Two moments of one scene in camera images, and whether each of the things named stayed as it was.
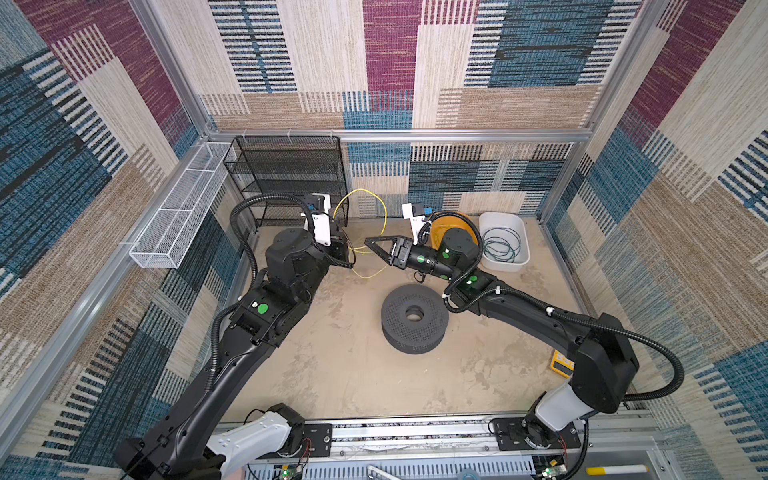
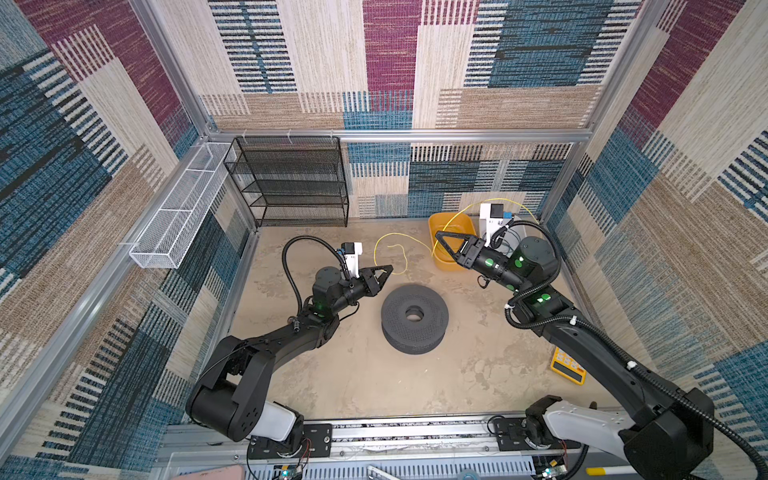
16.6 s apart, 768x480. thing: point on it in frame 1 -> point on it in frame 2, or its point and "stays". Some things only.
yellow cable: [359, 248] -> [441, 232]
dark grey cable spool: [414, 337] stays
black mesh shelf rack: [262, 166] stays
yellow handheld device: [561, 365] stays
